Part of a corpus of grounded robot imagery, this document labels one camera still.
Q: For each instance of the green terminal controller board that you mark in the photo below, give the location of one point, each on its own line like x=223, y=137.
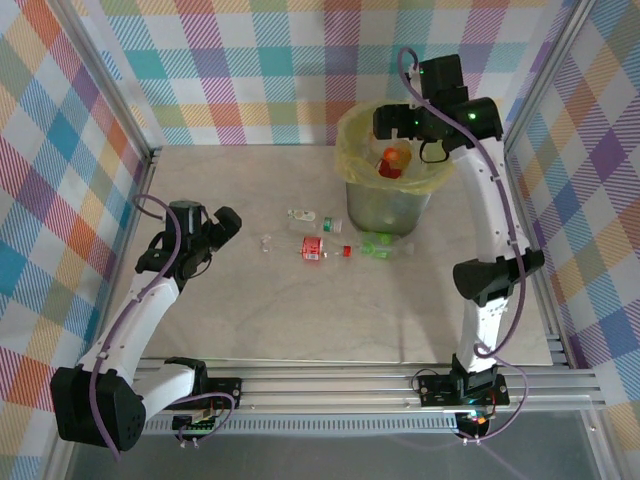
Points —
x=200, y=425

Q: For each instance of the aluminium corner post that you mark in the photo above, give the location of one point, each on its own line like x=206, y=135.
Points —
x=542, y=75
x=107, y=75

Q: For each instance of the orange cap small bottle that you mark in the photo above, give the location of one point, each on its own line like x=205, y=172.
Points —
x=390, y=167

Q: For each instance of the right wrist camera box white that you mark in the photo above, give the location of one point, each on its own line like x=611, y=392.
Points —
x=414, y=74

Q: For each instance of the orange lit controller board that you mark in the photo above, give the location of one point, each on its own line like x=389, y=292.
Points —
x=472, y=419

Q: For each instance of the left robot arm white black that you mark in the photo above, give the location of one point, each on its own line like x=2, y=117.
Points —
x=135, y=320

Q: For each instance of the red cola label clear bottle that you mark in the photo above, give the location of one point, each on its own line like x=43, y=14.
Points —
x=312, y=248

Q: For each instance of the aluminium side rail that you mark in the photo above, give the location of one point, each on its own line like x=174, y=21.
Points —
x=547, y=315
x=137, y=190

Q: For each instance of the green lime label bottle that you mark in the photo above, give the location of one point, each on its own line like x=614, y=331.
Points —
x=375, y=247

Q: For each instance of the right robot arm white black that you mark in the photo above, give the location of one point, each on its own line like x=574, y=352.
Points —
x=485, y=215

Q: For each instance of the flower label green band bottle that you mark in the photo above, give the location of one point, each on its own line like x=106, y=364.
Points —
x=300, y=216

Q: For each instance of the metal mesh waste bin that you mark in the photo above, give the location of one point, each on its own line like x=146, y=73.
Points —
x=385, y=210

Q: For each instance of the yellow plastic bin liner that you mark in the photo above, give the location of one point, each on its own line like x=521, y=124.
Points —
x=357, y=167

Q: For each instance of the long aluminium base rail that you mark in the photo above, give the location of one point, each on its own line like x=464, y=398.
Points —
x=325, y=390

